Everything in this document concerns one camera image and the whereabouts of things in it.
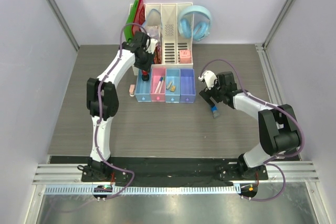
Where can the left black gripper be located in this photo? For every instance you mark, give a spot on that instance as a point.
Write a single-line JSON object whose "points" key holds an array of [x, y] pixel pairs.
{"points": [[147, 66]]}

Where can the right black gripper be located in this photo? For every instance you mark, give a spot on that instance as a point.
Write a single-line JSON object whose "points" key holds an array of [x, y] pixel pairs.
{"points": [[207, 93]]}

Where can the blue grey glue stick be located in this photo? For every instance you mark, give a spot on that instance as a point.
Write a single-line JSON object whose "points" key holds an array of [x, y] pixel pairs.
{"points": [[215, 112]]}

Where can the pink drawer bin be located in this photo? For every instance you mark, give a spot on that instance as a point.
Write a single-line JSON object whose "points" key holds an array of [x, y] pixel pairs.
{"points": [[156, 73]]}

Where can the red black stamp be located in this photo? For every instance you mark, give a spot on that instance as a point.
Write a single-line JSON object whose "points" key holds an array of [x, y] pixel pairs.
{"points": [[145, 76]]}

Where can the green white marker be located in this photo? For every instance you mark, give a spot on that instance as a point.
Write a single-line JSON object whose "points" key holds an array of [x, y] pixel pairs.
{"points": [[162, 85]]}

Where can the purple drawer bin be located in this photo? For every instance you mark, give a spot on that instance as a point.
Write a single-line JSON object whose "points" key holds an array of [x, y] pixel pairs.
{"points": [[187, 86]]}

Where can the light blue drawer bin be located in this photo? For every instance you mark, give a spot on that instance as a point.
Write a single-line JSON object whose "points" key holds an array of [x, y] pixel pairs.
{"points": [[143, 88]]}

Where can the blue white marker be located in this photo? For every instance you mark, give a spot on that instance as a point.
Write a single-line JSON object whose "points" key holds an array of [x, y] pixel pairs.
{"points": [[157, 89]]}

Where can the green red folder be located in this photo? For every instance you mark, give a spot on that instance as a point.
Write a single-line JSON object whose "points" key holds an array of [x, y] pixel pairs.
{"points": [[136, 15]]}

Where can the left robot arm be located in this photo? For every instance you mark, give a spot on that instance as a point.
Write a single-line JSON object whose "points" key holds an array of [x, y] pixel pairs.
{"points": [[103, 103]]}

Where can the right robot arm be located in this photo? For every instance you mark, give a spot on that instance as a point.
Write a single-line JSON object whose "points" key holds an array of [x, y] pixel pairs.
{"points": [[278, 128]]}

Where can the pink stapler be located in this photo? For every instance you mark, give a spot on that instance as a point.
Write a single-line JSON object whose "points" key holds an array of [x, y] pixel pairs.
{"points": [[132, 90]]}

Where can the clear zip pouch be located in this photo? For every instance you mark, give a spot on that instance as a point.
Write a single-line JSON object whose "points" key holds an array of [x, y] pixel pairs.
{"points": [[153, 24]]}

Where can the pink cube box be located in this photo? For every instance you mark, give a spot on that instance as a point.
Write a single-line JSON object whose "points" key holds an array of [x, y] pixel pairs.
{"points": [[185, 56]]}

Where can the white file organizer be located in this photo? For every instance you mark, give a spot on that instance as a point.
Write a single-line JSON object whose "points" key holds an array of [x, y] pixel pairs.
{"points": [[171, 41]]}

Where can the light blue headphones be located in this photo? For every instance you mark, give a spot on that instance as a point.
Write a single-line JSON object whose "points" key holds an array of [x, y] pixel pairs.
{"points": [[187, 27]]}

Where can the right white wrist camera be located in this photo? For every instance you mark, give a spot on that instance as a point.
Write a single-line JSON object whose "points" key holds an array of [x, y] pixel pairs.
{"points": [[209, 78]]}

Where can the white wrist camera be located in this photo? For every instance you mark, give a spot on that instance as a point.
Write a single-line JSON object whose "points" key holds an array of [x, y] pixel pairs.
{"points": [[151, 45], [209, 78]]}

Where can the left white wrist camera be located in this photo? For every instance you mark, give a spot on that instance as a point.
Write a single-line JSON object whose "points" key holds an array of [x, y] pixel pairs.
{"points": [[151, 45]]}

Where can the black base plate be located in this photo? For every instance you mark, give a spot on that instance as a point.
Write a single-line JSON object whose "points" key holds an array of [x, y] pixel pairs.
{"points": [[170, 172]]}

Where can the white slotted cable duct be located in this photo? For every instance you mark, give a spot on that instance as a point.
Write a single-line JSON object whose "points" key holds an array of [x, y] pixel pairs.
{"points": [[103, 190]]}

